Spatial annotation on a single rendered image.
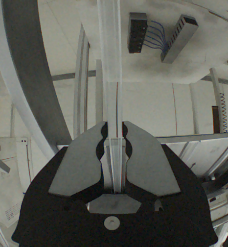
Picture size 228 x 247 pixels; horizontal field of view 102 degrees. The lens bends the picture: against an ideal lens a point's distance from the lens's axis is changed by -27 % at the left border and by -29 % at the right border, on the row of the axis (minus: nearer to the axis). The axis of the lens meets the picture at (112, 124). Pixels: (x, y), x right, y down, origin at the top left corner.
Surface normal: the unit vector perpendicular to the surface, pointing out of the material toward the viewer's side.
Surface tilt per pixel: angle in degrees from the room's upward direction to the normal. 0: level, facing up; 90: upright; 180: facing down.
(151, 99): 90
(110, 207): 135
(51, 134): 90
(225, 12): 90
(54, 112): 90
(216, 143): 44
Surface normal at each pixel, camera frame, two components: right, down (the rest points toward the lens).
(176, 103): -0.04, -0.06
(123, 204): -0.04, -0.74
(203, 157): -0.01, 0.67
